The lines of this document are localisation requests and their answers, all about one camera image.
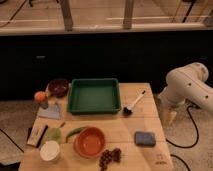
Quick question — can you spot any blue sponge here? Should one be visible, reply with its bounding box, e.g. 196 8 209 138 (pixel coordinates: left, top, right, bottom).
134 131 156 147

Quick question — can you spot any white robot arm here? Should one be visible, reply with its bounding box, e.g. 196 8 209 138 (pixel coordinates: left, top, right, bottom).
158 62 213 127

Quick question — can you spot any green plastic tray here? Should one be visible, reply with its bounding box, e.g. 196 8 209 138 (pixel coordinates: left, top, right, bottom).
67 78 121 115

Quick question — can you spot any black white dish brush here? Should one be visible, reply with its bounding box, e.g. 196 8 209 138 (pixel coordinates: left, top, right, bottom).
123 91 146 116

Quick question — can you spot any bunch of dark grapes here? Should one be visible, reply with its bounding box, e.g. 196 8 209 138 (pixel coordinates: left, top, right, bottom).
99 148 122 171

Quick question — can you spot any orange bowl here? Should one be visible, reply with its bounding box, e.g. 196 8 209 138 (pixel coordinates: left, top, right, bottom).
74 127 106 159

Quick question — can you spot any dark red bowl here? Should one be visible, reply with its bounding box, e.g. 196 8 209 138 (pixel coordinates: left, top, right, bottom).
48 79 69 98

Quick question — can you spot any light blue cloth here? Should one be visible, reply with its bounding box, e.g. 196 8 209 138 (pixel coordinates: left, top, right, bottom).
37 103 61 120

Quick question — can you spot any green pear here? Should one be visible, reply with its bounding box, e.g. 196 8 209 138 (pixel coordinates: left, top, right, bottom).
45 122 65 144

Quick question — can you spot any white cup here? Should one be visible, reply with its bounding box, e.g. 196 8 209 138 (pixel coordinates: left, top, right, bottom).
39 140 60 162

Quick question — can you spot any black and beige eraser block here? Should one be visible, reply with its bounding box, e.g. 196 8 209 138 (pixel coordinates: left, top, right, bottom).
27 125 48 147

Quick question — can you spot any orange topped shaker bottle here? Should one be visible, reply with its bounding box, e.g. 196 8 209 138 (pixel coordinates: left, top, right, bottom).
34 91 49 109

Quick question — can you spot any black floor cable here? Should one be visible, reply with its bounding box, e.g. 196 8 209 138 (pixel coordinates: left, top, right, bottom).
165 105 200 149

